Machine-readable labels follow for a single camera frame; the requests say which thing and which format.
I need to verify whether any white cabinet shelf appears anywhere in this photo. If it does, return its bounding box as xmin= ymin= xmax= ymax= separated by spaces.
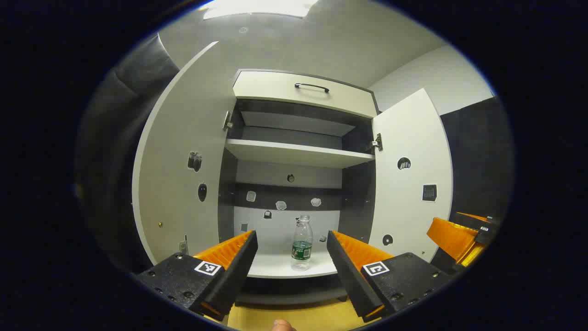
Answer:
xmin=224 ymin=138 xmax=376 ymax=169

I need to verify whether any white cabinet door headphone sticker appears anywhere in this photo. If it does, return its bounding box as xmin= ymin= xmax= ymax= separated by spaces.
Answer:
xmin=367 ymin=88 xmax=454 ymax=263

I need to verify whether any white cabinet door camera sticker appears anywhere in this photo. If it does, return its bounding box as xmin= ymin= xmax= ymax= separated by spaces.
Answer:
xmin=132 ymin=40 xmax=239 ymax=266

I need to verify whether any white grey cabinet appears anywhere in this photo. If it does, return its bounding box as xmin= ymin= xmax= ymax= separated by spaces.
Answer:
xmin=216 ymin=68 xmax=382 ymax=306

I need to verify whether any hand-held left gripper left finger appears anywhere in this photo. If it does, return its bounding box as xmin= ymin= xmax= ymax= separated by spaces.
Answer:
xmin=133 ymin=230 xmax=259 ymax=321

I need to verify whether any clear plastic bottle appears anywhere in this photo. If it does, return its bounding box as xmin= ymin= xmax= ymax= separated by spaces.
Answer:
xmin=291 ymin=215 xmax=314 ymax=271

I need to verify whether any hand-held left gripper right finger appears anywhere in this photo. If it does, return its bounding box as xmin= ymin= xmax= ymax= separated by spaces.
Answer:
xmin=326 ymin=230 xmax=453 ymax=322

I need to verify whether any black drawer handle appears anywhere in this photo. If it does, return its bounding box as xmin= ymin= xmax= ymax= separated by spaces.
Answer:
xmin=294 ymin=83 xmax=330 ymax=94

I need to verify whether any ceiling light panel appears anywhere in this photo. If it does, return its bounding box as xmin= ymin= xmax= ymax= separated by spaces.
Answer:
xmin=202 ymin=0 xmax=318 ymax=20

